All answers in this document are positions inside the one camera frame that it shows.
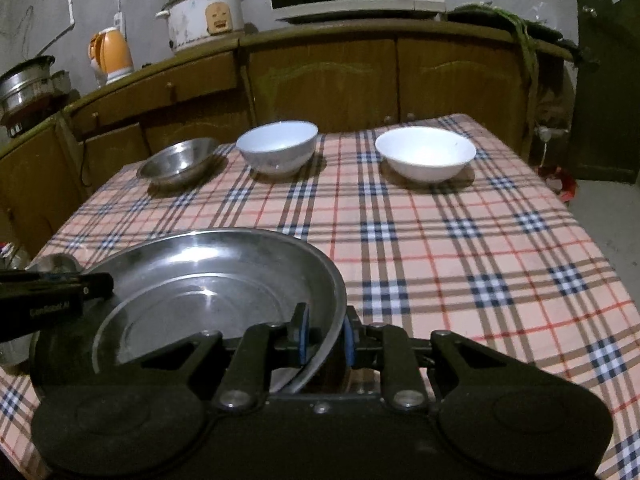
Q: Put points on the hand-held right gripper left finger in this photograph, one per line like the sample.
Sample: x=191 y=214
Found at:
x=301 y=335

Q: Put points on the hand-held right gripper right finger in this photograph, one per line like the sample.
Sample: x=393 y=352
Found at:
x=349 y=345

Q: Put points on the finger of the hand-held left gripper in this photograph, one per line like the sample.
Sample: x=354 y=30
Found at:
x=75 y=284

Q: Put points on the stainless steel bowl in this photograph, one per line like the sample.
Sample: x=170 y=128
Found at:
x=210 y=280

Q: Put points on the small steel bowl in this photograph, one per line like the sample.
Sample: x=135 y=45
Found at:
x=177 y=162

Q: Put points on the bluish white bowl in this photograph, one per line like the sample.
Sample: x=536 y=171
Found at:
x=276 y=147

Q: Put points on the small round steel object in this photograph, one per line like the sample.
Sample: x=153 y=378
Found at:
x=55 y=264

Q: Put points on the plaid tablecloth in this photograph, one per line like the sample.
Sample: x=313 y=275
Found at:
x=440 y=270

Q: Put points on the small steel pot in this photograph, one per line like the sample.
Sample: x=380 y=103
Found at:
x=61 y=82

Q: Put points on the large steel pot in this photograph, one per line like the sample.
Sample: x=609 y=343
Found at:
x=25 y=85

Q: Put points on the orange electric kettle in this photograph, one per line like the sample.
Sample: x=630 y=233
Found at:
x=117 y=52

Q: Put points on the wooden kitchen cabinet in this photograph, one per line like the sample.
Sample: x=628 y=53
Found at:
x=325 y=75

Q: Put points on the white pipe fitting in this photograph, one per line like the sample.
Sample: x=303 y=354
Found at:
x=549 y=133

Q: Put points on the white rice cooker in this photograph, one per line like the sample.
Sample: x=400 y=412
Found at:
x=200 y=20

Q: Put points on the green door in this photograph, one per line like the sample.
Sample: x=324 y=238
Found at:
x=605 y=110

